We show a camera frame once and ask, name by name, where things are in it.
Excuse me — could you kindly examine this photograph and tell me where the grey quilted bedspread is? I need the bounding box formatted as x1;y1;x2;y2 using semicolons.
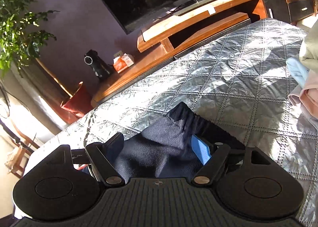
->
15;18;318;227

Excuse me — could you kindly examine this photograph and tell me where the small wooden drawer cabinet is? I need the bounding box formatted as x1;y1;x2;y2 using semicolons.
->
286;0;317;22

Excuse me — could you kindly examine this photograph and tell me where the light blue garment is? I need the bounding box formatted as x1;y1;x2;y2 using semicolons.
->
286;57;312;91

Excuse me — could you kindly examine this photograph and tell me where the pink garment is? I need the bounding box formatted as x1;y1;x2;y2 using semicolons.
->
288;69;318;120

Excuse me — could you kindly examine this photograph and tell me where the black tabletop device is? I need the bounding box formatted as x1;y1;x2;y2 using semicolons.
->
84;49;111;80

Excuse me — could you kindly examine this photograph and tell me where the small wooden stool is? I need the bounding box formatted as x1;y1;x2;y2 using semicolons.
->
0;118;35;154

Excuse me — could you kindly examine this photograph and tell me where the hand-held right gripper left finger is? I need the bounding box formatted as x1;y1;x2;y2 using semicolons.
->
53;132;126;188

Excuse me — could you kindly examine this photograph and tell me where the navy jacket with orange lining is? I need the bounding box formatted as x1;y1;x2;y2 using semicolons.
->
79;101;246;185

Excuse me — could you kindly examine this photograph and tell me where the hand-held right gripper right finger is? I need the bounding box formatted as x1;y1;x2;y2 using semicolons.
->
191;135;270;188

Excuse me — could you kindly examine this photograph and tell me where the orange tissue box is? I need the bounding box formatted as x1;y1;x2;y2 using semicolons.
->
113;53;135;73

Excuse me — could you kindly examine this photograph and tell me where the pale folded garment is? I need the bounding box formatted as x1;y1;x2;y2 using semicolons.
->
299;24;318;75

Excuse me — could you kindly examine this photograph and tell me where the low wooden cabinet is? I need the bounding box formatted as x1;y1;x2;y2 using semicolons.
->
91;12;251;108

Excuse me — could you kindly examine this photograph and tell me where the grey curtain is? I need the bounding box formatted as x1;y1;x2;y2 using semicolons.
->
0;60;70;138

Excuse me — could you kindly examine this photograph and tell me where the green potted tree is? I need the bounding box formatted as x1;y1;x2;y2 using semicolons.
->
0;0;75;98

